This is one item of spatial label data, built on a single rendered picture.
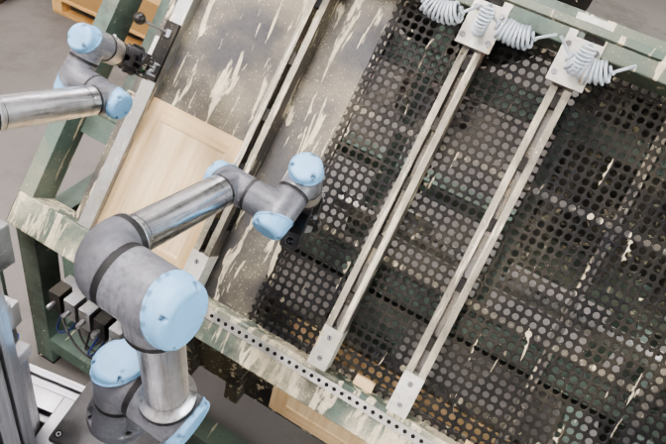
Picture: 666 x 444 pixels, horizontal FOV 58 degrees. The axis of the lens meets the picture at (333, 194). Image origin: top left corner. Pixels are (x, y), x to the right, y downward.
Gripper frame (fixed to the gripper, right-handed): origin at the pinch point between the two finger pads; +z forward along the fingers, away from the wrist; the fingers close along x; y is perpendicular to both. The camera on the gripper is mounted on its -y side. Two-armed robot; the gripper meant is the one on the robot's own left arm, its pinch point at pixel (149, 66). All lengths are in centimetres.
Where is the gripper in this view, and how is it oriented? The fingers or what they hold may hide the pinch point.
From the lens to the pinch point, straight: 196.5
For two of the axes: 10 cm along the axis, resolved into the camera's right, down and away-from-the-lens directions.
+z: 2.5, 0.4, 9.7
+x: 4.4, -9.0, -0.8
